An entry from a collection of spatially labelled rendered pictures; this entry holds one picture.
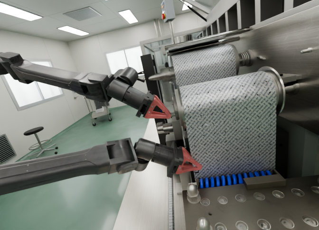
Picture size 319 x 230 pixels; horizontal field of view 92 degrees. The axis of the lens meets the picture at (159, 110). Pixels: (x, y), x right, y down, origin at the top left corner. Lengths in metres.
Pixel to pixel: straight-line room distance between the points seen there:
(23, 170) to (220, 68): 0.65
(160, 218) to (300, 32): 0.67
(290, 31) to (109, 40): 6.05
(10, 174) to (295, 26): 0.73
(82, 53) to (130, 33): 1.94
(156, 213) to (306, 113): 0.55
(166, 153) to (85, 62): 6.42
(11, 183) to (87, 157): 0.13
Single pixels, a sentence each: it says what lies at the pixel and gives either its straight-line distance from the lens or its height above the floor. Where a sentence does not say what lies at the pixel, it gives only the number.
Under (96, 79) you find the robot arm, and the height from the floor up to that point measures 1.38.
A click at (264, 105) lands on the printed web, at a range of 0.48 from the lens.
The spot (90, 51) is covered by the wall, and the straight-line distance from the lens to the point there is 6.64.
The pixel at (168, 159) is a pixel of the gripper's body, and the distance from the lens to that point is 0.46.
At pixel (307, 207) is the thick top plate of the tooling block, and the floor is 1.03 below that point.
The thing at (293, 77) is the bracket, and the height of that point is 1.29.
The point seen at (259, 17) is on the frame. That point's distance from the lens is 0.73.
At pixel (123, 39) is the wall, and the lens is 6.23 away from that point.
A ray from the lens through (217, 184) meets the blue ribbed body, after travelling 0.52.
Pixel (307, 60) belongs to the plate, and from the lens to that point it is 0.54.
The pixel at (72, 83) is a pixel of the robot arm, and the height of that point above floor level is 1.39.
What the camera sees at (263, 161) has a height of 1.06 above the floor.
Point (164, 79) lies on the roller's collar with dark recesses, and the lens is 0.69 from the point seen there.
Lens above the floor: 1.39
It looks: 17 degrees down
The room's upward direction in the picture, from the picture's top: 12 degrees counter-clockwise
